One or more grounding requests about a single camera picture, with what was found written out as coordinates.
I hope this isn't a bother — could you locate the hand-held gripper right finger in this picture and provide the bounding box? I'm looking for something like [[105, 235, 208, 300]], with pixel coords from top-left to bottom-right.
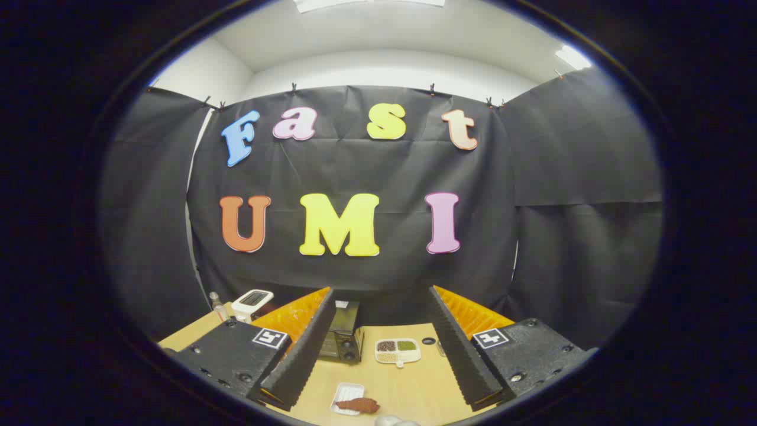
[[427, 285, 599, 412]]

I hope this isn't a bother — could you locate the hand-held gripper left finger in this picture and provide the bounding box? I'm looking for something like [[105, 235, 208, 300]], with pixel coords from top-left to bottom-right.
[[170, 287, 337, 412]]

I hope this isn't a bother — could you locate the black toaster oven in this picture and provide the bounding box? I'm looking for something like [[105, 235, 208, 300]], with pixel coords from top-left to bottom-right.
[[318, 300, 365, 364]]

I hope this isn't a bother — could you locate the brown meat steak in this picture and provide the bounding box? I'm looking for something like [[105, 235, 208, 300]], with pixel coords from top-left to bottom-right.
[[335, 397, 381, 414]]

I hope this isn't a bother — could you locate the white bread toaster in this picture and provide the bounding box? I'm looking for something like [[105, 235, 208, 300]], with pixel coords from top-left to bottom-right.
[[231, 289, 275, 324]]

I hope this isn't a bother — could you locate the white rectangular tray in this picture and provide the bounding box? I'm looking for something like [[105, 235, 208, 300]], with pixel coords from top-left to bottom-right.
[[329, 382, 365, 417]]

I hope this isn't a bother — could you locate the white divided dish with beans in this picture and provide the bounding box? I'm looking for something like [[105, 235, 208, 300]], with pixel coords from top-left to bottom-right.
[[374, 338, 422, 369]]

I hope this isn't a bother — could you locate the clear plastic bottle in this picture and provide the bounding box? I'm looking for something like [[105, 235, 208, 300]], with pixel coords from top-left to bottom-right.
[[209, 292, 231, 324]]

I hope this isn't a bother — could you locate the black backdrop cloth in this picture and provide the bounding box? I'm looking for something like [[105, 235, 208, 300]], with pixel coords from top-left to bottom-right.
[[98, 65, 664, 351]]

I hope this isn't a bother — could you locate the small ceiling light panel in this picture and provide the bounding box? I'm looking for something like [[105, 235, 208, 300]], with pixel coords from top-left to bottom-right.
[[555, 45, 593, 72]]

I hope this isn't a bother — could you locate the long ceiling light panel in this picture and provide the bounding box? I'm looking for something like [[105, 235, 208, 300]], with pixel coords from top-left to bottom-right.
[[294, 0, 445, 14]]

